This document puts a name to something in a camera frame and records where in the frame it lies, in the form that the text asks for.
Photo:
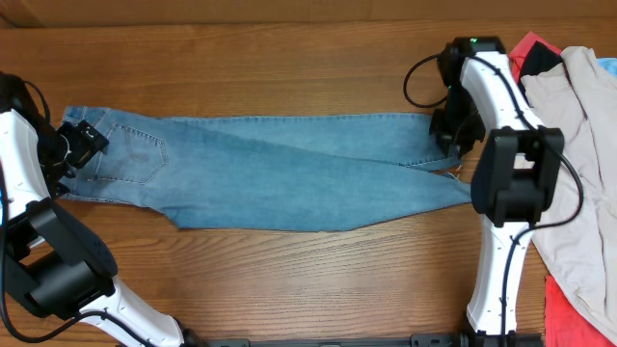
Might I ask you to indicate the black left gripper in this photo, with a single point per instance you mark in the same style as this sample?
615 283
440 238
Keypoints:
87 142

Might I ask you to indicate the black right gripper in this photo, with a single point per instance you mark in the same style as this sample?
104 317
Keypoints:
467 139

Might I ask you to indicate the blue denim jeans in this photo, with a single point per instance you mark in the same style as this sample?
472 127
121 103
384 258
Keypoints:
332 173

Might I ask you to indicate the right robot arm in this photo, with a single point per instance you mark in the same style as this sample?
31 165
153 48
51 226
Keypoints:
514 180

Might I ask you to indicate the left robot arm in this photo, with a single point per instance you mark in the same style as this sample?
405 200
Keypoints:
51 263

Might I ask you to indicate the black cloth garment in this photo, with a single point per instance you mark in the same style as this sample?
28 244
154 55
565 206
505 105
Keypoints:
538 59

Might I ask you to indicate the white cloth garment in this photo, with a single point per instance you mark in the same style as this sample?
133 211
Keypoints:
578 97

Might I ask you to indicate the light blue cloth garment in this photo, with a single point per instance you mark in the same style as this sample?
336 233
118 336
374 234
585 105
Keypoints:
609 64

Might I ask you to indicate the red cloth garment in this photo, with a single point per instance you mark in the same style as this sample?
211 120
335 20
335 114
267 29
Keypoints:
564 325

